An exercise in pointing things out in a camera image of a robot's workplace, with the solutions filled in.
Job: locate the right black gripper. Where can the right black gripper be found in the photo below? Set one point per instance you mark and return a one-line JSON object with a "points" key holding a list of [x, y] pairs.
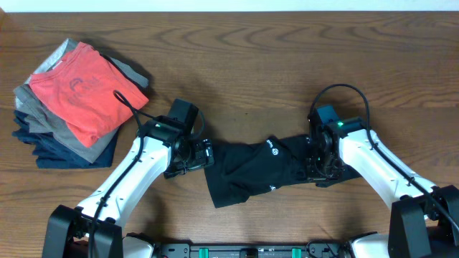
{"points": [[313, 174]]}

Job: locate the folded red t-shirt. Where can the folded red t-shirt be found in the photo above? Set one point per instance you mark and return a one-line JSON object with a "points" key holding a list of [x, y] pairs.
{"points": [[80, 91]]}

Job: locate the folded navy blue garment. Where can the folded navy blue garment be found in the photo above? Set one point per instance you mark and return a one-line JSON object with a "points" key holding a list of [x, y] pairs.
{"points": [[52, 154]]}

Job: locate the folded grey t-shirt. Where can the folded grey t-shirt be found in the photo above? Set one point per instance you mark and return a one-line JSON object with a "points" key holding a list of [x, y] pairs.
{"points": [[42, 120]]}

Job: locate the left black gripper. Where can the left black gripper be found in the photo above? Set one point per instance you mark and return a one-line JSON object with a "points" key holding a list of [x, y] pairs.
{"points": [[202, 155]]}

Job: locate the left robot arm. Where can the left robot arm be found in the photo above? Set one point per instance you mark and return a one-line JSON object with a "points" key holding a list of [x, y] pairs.
{"points": [[164, 146]]}

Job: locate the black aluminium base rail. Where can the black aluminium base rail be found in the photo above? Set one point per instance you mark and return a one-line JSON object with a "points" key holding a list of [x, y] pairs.
{"points": [[312, 250]]}

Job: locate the black t-shirt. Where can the black t-shirt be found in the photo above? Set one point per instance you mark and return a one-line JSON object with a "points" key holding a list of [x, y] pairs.
{"points": [[243, 170]]}

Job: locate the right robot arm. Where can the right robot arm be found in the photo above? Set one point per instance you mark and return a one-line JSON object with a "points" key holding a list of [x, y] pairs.
{"points": [[423, 216]]}

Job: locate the folded light grey garment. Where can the folded light grey garment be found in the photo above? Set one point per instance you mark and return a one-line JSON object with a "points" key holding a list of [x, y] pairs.
{"points": [[52, 60]]}

